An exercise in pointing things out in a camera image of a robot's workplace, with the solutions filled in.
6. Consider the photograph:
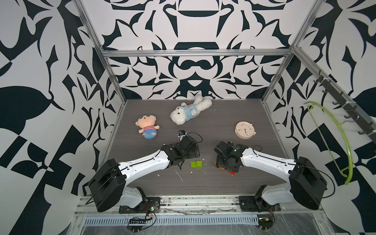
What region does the lime green 2x2 lego brick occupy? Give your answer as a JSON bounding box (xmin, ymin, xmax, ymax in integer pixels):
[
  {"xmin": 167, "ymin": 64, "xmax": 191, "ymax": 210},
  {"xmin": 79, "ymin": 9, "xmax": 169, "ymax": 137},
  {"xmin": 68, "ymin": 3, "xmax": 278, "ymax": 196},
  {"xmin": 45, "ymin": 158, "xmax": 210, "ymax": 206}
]
[{"xmin": 196, "ymin": 161, "xmax": 203, "ymax": 168}]

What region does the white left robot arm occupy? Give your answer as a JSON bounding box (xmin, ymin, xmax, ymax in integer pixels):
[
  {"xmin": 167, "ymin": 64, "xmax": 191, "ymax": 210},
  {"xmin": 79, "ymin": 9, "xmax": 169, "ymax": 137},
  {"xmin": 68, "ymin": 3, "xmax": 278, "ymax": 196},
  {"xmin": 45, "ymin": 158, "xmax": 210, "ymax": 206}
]
[{"xmin": 86, "ymin": 135, "xmax": 200, "ymax": 212}]

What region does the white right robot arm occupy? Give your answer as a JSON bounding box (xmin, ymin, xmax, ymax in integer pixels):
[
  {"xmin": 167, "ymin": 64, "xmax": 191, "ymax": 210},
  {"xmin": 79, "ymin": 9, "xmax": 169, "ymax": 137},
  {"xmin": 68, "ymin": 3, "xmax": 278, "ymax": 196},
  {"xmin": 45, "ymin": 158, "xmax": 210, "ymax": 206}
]
[{"xmin": 214, "ymin": 142, "xmax": 327, "ymax": 212}]

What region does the pink round toy clock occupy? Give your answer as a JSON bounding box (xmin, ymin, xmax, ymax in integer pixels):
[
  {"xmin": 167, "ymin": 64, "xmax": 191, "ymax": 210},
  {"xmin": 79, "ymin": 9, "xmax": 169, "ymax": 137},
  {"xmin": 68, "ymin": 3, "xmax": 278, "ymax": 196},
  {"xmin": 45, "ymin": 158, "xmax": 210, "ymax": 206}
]
[{"xmin": 235, "ymin": 121, "xmax": 256, "ymax": 140}]

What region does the white teddy bear blue shirt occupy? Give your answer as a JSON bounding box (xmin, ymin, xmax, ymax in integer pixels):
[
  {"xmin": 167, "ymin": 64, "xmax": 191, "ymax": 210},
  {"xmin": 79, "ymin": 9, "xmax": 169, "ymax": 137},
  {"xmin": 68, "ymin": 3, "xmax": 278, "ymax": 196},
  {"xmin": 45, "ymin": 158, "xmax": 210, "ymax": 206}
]
[{"xmin": 170, "ymin": 95, "xmax": 212, "ymax": 125}]

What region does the plush doll striped shirt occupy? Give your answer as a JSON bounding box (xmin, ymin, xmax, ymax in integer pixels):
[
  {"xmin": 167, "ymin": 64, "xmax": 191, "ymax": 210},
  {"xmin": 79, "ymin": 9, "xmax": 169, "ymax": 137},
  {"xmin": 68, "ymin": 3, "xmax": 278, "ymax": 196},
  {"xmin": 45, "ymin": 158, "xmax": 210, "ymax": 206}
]
[{"xmin": 135, "ymin": 115, "xmax": 160, "ymax": 140}]

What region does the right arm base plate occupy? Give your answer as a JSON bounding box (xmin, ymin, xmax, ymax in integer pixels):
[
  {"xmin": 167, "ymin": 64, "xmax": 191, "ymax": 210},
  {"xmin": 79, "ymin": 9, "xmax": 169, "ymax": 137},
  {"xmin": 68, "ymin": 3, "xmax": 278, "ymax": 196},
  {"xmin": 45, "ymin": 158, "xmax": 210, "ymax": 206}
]
[{"xmin": 239, "ymin": 196, "xmax": 281, "ymax": 212}]

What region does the white slotted cable duct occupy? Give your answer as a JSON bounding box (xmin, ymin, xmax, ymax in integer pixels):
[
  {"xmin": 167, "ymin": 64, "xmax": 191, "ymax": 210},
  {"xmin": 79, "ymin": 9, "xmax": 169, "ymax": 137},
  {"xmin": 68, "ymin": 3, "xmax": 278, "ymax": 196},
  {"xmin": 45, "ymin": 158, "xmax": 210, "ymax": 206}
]
[{"xmin": 84, "ymin": 214, "xmax": 259, "ymax": 226}]

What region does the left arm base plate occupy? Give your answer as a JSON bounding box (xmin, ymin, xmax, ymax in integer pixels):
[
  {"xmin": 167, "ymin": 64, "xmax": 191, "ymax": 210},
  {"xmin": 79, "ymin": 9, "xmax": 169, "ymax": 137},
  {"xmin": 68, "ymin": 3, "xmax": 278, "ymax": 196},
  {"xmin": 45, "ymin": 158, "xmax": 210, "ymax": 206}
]
[{"xmin": 118, "ymin": 197, "xmax": 161, "ymax": 214}]

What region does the black wall hook rack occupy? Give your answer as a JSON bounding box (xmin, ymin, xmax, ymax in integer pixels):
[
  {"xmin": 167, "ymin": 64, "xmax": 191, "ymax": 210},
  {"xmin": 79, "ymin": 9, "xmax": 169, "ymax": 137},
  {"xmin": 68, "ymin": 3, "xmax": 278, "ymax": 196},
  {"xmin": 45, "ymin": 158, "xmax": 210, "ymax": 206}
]
[{"xmin": 314, "ymin": 70, "xmax": 376, "ymax": 143}]

